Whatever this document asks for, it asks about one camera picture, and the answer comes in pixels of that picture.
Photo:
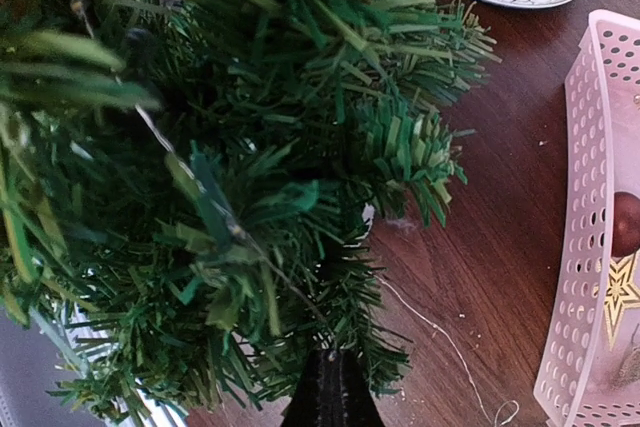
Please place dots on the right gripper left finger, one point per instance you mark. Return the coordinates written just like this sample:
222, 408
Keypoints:
309, 405

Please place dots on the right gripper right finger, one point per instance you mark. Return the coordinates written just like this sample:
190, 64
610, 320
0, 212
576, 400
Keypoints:
350, 401

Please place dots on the pink plastic basket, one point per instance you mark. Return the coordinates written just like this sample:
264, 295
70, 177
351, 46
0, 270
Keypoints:
575, 386

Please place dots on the small green christmas tree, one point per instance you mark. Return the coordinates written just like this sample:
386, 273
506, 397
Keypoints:
184, 184

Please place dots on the gold star ornament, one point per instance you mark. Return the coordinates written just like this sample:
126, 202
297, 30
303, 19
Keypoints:
615, 314

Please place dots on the red bauble ornament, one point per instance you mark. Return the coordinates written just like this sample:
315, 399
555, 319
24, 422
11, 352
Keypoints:
626, 236

